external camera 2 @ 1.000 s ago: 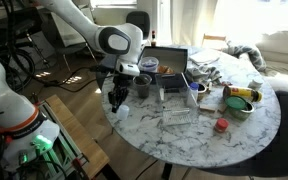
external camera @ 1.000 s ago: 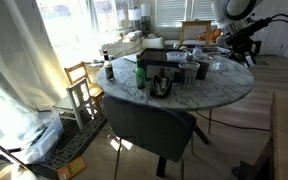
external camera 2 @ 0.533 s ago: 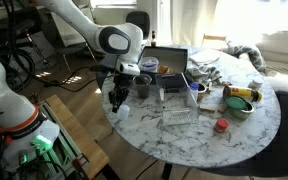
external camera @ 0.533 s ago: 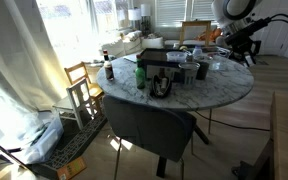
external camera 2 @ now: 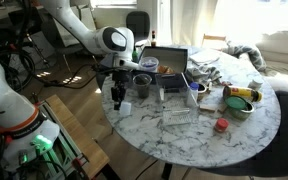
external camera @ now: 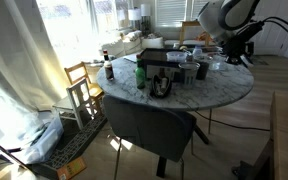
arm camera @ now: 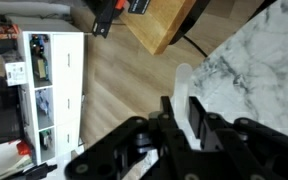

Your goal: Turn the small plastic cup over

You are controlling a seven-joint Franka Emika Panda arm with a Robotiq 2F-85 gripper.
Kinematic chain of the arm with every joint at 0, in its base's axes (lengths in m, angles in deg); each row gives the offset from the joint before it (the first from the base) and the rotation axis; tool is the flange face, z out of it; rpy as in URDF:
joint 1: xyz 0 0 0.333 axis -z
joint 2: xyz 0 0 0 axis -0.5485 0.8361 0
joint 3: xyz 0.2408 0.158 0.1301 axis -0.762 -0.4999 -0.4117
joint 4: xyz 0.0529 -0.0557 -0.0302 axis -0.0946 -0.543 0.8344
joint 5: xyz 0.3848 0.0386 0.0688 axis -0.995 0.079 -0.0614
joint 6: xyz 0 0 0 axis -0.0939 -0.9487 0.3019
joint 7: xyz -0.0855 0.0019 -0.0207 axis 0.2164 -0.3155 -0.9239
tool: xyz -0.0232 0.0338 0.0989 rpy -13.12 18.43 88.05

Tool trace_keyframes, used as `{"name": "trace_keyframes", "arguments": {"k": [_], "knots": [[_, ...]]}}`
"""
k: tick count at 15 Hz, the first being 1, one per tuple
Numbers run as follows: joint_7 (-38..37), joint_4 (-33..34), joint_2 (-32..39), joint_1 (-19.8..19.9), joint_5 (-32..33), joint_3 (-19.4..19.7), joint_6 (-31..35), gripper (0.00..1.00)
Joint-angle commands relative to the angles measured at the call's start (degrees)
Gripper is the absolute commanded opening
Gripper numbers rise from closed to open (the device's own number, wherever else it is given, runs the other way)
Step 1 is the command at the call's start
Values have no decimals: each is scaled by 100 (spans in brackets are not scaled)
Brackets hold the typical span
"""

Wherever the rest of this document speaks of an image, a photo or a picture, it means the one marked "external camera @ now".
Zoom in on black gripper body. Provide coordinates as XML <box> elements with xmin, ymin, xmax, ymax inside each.
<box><xmin>222</xmin><ymin>30</ymin><xmax>256</xmax><ymax>62</ymax></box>

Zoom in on plastic cup with dark contents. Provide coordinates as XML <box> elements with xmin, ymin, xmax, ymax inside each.
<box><xmin>195</xmin><ymin>59</ymin><xmax>211</xmax><ymax>81</ymax></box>

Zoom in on clear plastic measuring cup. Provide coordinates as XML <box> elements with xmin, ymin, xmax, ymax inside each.
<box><xmin>178</xmin><ymin>61</ymin><xmax>201</xmax><ymax>90</ymax></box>

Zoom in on clear acrylic container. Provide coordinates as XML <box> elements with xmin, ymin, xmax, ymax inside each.
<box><xmin>209</xmin><ymin>53</ymin><xmax>231</xmax><ymax>72</ymax></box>

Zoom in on white bottle blue cap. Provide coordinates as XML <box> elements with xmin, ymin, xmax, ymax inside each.
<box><xmin>192</xmin><ymin>45</ymin><xmax>204</xmax><ymax>58</ymax></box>

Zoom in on orange plush toy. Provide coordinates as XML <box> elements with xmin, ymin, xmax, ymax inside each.
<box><xmin>197</xmin><ymin>30</ymin><xmax>209</xmax><ymax>42</ymax></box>

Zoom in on white door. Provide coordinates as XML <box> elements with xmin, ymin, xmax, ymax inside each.
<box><xmin>250</xmin><ymin>0</ymin><xmax>288</xmax><ymax>56</ymax></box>

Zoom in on wooden chair by window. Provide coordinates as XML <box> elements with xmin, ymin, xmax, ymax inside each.
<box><xmin>178</xmin><ymin>19</ymin><xmax>215</xmax><ymax>46</ymax></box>

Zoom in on round clear plastic tub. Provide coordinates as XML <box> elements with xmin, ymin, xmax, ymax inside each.
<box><xmin>166</xmin><ymin>50</ymin><xmax>188</xmax><ymax>64</ymax></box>

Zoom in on white window blinds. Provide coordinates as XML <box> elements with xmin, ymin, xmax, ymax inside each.
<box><xmin>155</xmin><ymin>0</ymin><xmax>206</xmax><ymax>29</ymax></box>

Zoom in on black open box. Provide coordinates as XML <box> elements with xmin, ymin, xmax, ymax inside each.
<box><xmin>139</xmin><ymin>48</ymin><xmax>193</xmax><ymax>83</ymax></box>

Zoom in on light wooden bench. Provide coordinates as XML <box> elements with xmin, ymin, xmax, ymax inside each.
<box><xmin>232</xmin><ymin>91</ymin><xmax>288</xmax><ymax>180</ymax></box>

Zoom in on green bottle red cap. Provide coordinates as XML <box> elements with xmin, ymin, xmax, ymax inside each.
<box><xmin>134</xmin><ymin>54</ymin><xmax>147</xmax><ymax>90</ymax></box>

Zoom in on floor lamp white shade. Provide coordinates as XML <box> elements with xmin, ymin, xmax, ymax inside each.
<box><xmin>140</xmin><ymin>3</ymin><xmax>152</xmax><ymax>35</ymax></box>
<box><xmin>127</xmin><ymin>8</ymin><xmax>142</xmax><ymax>30</ymax></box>

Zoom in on white sofa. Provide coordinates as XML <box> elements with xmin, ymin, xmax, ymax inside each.
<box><xmin>98</xmin><ymin>28</ymin><xmax>165</xmax><ymax>58</ymax></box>

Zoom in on grey upholstered chair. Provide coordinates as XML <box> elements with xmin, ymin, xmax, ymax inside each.
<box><xmin>102</xmin><ymin>94</ymin><xmax>197</xmax><ymax>180</ymax></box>

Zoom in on dark sauce bottle red cap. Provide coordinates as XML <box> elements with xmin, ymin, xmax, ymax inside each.
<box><xmin>102</xmin><ymin>49</ymin><xmax>115</xmax><ymax>82</ymax></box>

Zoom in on black table base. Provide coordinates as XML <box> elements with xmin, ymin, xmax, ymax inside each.
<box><xmin>155</xmin><ymin>123</ymin><xmax>211</xmax><ymax>179</ymax></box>

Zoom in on wooden child chair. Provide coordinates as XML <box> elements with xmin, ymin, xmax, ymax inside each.
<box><xmin>63</xmin><ymin>61</ymin><xmax>105</xmax><ymax>115</ymax></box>

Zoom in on white child chair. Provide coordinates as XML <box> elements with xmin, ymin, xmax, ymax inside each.
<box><xmin>52</xmin><ymin>78</ymin><xmax>97</xmax><ymax>131</ymax></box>

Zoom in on black lattice crate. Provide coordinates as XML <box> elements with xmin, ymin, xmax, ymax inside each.
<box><xmin>26</xmin><ymin>114</ymin><xmax>109</xmax><ymax>178</ymax></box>

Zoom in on orange cardboard box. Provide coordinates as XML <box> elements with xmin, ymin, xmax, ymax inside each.
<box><xmin>56</xmin><ymin>156</ymin><xmax>88</xmax><ymax>180</ymax></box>

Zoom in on clear plastic storage bin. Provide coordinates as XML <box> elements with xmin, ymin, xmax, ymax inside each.
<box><xmin>13</xmin><ymin>115</ymin><xmax>65</xmax><ymax>165</ymax></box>

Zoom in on white sheer curtain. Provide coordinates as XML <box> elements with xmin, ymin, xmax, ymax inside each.
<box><xmin>0</xmin><ymin>0</ymin><xmax>72</xmax><ymax>141</ymax></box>

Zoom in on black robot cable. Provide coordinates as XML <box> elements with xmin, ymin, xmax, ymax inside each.
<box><xmin>249</xmin><ymin>15</ymin><xmax>288</xmax><ymax>36</ymax></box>

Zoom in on black floor cable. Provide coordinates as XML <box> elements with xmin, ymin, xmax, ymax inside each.
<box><xmin>193</xmin><ymin>110</ymin><xmax>272</xmax><ymax>133</ymax></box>

